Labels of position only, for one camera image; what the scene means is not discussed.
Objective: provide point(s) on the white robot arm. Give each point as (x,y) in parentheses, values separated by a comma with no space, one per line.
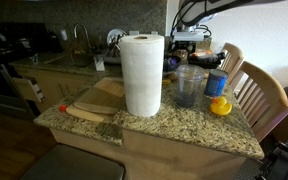
(195,12)

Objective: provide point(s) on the orange capped pen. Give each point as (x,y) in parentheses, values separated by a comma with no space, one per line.
(62,108)

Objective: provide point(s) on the white paper towel roll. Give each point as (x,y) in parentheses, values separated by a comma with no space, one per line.
(142,66)

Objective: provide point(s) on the wooden cutting board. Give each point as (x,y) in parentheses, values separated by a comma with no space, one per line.
(100,102)

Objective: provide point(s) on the clear plastic cup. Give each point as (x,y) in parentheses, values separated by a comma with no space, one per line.
(189,78)

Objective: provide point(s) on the white plate in rack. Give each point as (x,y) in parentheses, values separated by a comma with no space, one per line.
(114,34)

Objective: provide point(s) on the black frying pan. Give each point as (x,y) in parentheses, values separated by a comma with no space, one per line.
(210,61)

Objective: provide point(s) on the chrome kitchen faucet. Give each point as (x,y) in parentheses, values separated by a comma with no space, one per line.
(81,38)

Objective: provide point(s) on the blue tin can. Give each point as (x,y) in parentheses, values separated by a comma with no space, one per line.
(215,82)

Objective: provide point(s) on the yellow rubber duck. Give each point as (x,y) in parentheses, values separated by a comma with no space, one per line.
(220,106)

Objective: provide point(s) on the right wooden chair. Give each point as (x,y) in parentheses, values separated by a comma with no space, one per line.
(232,61)

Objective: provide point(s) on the wooden chair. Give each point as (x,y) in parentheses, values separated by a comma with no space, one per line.
(232,61)
(261,98)

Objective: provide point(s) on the grey seat cushion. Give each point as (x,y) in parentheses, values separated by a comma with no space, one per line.
(67,163)

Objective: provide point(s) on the open wooden drawer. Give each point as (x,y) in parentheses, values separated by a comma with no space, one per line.
(29,90)

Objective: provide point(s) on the left wooden chair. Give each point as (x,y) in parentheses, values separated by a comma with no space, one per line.
(261,98)

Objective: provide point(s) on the black stove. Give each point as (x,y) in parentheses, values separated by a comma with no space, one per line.
(18,41)

